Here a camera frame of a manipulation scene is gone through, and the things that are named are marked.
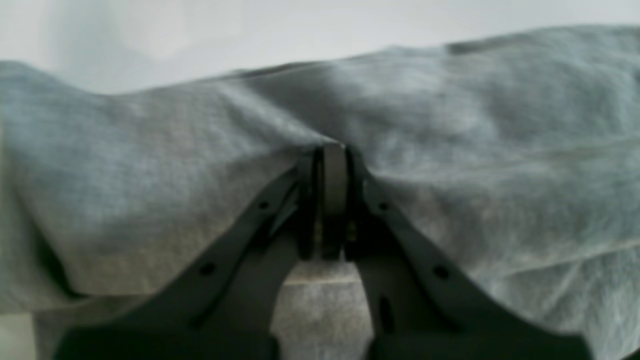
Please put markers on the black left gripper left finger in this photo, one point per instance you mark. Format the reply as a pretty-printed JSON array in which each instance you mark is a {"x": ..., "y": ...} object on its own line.
[{"x": 221, "y": 306}]

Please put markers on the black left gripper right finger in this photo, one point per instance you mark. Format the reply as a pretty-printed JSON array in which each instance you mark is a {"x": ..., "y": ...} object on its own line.
[{"x": 422, "y": 306}]

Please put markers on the grey t-shirt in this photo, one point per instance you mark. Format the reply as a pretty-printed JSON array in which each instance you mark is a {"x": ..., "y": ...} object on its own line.
[{"x": 517, "y": 155}]

